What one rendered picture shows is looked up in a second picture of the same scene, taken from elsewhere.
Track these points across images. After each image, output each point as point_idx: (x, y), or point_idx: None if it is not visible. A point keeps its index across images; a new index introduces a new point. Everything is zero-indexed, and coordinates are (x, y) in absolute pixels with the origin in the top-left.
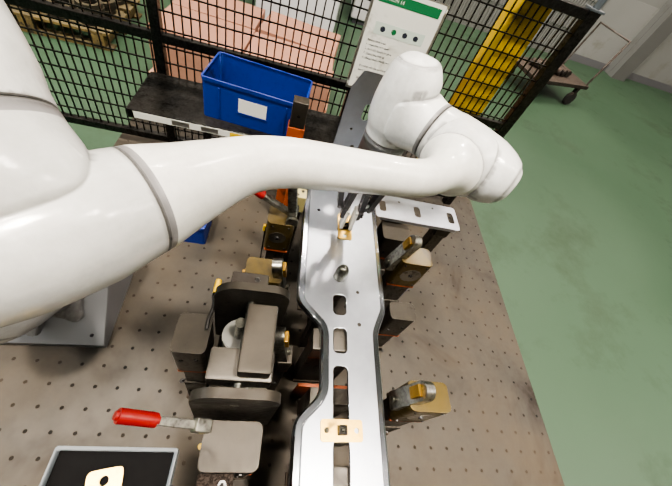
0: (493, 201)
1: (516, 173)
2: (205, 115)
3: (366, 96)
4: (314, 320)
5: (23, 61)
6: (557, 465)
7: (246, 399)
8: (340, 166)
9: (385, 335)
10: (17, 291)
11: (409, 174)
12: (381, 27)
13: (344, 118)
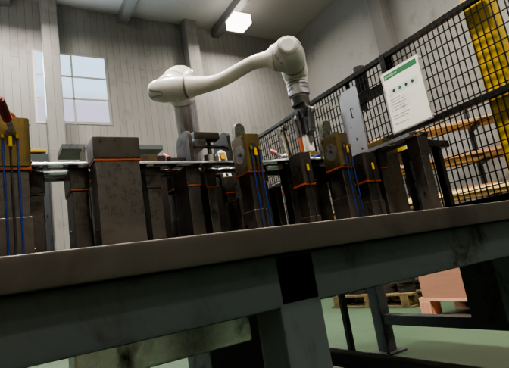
0: (279, 51)
1: (280, 38)
2: None
3: (347, 104)
4: None
5: (184, 73)
6: (390, 213)
7: (182, 133)
8: (226, 69)
9: (298, 186)
10: (160, 82)
11: (242, 60)
12: (392, 90)
13: (345, 124)
